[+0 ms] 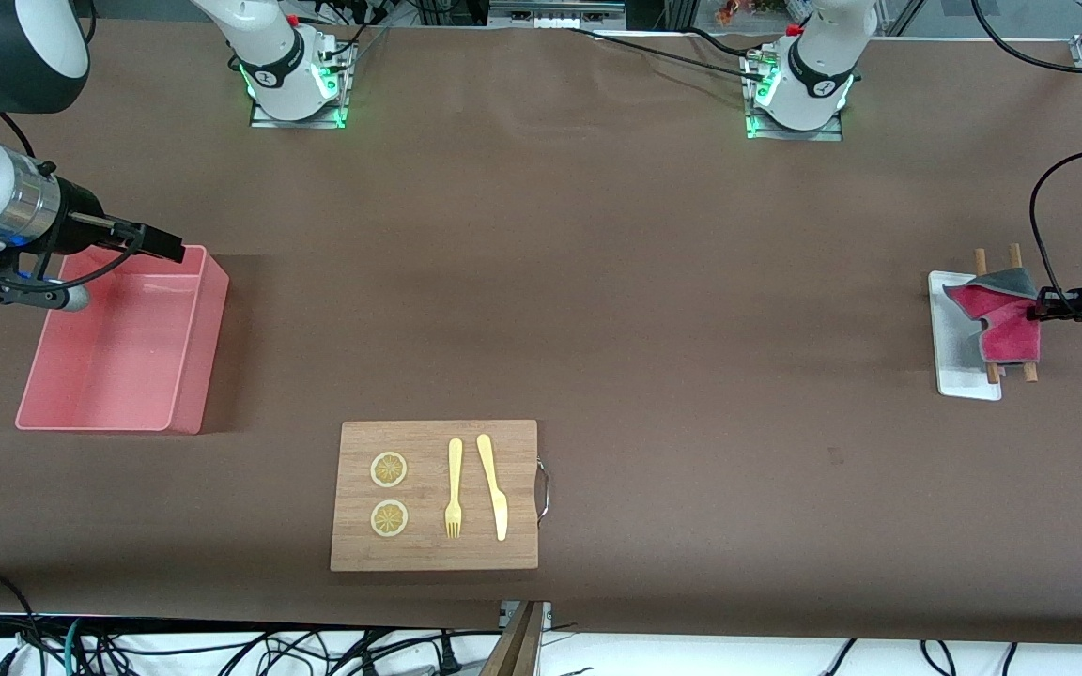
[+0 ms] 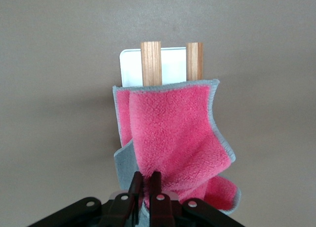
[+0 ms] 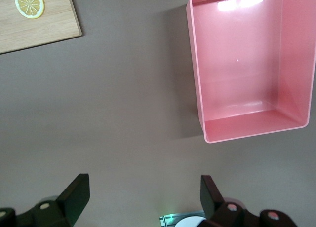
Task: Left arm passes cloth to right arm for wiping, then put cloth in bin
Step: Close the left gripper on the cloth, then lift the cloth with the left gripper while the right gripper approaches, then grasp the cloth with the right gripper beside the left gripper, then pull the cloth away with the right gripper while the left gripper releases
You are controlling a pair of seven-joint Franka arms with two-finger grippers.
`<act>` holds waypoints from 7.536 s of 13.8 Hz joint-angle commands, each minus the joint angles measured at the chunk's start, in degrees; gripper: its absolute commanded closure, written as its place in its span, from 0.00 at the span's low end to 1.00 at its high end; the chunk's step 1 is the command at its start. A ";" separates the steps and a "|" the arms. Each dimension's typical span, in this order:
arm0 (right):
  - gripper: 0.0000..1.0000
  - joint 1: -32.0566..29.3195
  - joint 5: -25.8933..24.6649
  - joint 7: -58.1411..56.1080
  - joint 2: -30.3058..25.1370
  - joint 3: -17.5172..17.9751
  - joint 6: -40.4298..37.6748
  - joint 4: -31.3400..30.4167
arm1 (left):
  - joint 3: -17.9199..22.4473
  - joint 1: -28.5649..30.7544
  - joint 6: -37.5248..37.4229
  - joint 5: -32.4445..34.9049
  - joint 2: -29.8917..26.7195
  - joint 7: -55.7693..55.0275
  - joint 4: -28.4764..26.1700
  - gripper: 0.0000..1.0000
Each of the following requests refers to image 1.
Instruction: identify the pink and grey cloth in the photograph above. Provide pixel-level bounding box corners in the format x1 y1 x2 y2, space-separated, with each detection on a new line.
943 268 1042 363

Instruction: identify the pink plastic bin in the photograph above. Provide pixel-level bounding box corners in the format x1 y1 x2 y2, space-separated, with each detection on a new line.
15 244 230 436

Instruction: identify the white rectangular tray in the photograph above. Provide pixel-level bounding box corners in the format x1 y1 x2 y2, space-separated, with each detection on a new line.
928 270 1003 402

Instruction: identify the wooden cutting board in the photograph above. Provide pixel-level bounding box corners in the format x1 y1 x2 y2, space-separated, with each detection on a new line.
330 420 551 572

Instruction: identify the yellow plastic fork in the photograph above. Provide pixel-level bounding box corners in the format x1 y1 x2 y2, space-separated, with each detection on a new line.
445 438 464 539

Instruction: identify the yellow plastic knife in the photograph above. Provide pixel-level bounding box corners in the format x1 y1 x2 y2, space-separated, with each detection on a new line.
476 434 509 542

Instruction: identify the brown table cover sheet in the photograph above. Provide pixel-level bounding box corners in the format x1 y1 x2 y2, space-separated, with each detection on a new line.
0 17 1082 647

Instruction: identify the grey power strip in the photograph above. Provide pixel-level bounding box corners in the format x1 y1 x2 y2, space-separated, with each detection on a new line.
487 0 628 29

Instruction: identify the thin black right gripper cable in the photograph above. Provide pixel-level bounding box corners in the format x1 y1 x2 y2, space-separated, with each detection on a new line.
0 225 146 290

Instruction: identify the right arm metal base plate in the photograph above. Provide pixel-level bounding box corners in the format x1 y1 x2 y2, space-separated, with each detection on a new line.
248 33 357 130

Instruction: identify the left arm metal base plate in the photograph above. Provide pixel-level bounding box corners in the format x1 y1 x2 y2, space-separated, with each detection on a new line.
741 47 847 142

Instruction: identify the long black table cable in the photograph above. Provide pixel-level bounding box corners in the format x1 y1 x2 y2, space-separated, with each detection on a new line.
564 26 772 84

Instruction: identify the small metal bracket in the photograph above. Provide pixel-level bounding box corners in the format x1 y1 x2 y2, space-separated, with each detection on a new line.
500 601 553 630

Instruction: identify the brown wooden post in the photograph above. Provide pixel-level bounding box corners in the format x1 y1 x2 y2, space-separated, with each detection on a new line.
480 601 547 676

